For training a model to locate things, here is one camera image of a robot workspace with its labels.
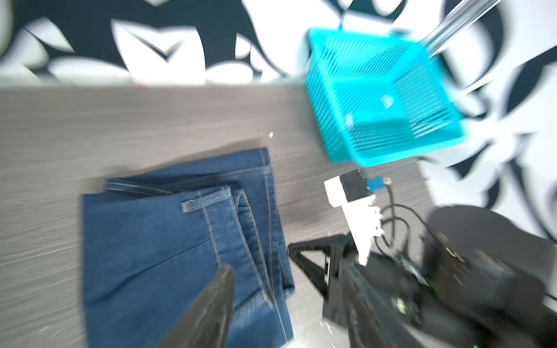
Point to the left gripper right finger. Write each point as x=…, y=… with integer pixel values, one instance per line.
x=370, y=320

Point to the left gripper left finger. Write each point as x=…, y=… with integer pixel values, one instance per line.
x=207, y=321

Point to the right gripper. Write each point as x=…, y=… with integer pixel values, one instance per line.
x=320, y=261

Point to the denim garment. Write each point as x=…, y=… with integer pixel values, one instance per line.
x=153, y=241

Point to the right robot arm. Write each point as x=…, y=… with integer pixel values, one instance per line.
x=482, y=283

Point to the teal plastic basket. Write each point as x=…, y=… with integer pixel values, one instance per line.
x=378, y=99

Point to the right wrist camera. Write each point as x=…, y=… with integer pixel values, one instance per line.
x=350, y=192

